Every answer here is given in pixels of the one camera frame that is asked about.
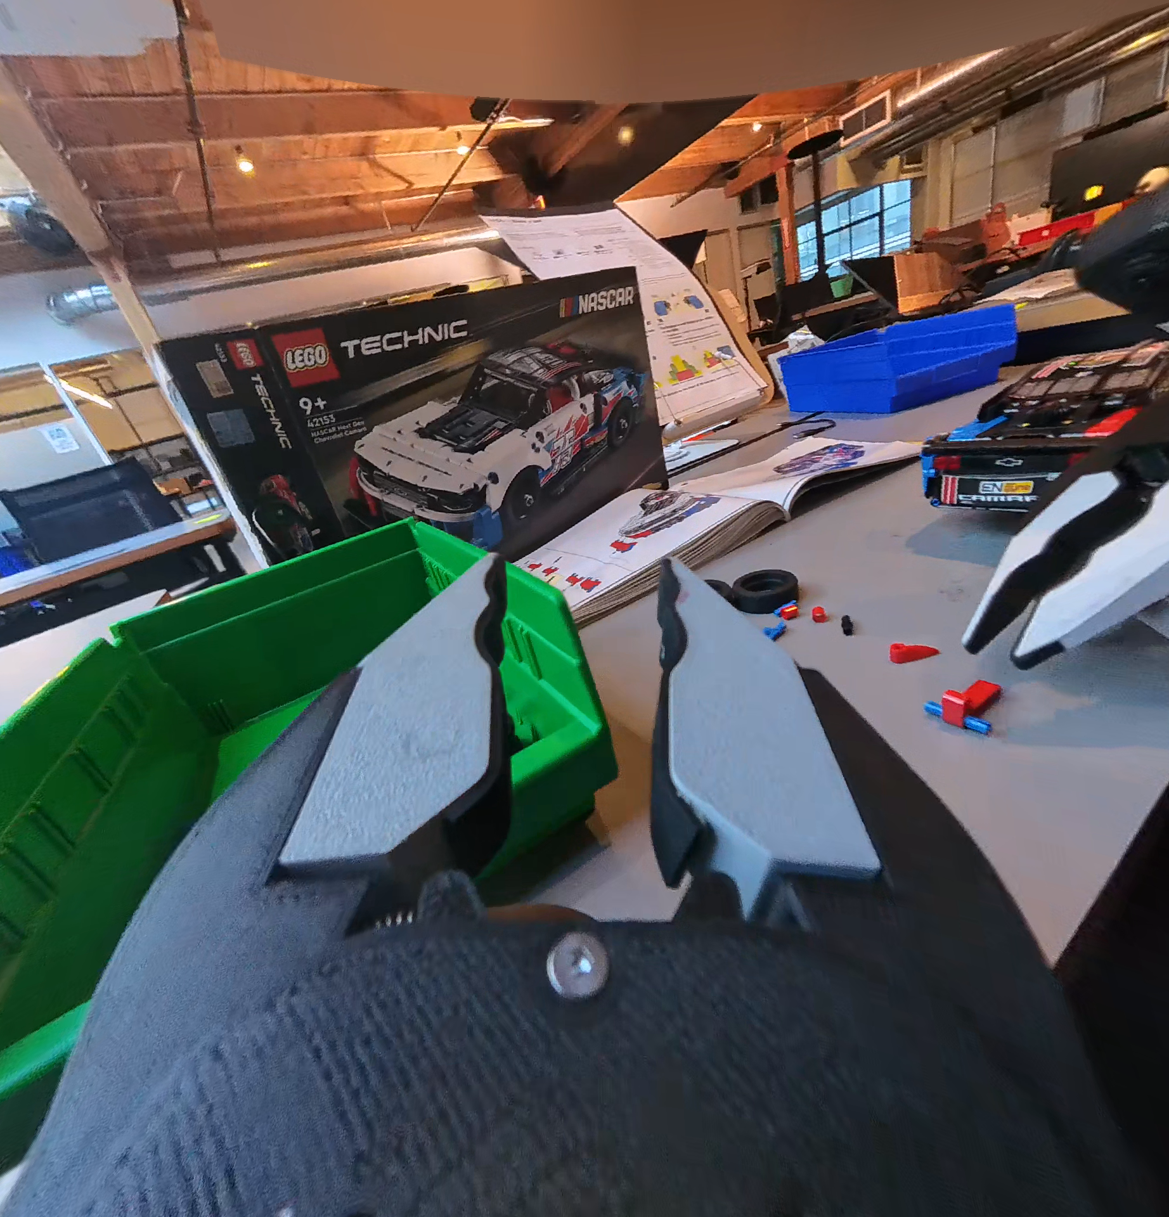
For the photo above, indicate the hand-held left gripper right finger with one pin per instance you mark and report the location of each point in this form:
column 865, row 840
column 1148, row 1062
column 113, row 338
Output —
column 756, row 752

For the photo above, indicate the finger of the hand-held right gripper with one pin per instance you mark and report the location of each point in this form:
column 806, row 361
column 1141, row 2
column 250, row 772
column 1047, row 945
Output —
column 1136, row 580
column 1042, row 542

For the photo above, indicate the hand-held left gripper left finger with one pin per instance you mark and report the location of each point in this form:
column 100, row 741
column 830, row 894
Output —
column 395, row 752

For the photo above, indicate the red cone piece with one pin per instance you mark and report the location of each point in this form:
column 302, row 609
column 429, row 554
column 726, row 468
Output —
column 908, row 654

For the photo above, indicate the red angled beam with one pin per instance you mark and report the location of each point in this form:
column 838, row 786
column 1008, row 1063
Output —
column 966, row 702

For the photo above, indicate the green plastic bin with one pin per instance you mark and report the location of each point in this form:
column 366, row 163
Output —
column 119, row 760

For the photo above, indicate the background desk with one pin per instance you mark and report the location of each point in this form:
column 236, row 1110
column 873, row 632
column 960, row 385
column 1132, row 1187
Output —
column 91, row 561
column 1042, row 300

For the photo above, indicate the grey desk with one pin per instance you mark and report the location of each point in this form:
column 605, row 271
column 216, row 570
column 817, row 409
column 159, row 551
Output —
column 975, row 808

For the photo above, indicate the dark monitor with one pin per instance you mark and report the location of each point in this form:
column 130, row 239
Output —
column 1117, row 162

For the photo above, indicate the toy brick race car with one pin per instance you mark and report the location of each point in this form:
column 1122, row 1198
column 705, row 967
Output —
column 1004, row 447

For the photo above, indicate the blue plastic bin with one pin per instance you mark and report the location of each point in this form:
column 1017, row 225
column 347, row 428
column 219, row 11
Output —
column 899, row 361

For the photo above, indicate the open instruction booklet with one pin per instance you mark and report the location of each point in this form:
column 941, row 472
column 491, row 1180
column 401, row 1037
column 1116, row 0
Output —
column 718, row 513

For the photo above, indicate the large paned window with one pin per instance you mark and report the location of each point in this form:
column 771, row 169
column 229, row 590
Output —
column 851, row 229

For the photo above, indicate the white tray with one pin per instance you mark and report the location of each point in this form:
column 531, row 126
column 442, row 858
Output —
column 699, row 452

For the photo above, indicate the toy car box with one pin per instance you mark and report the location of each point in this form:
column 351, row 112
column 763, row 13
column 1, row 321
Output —
column 404, row 428

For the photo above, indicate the black office chair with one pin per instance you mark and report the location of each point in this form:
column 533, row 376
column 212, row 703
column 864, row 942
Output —
column 91, row 508

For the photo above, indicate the person's brown sweater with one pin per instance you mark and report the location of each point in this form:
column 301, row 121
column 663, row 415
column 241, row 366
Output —
column 1136, row 1046

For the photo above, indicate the printed instruction sheet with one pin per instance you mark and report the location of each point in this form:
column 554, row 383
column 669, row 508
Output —
column 622, row 286

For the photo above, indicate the silver air duct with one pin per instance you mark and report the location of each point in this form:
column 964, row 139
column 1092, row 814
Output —
column 81, row 302

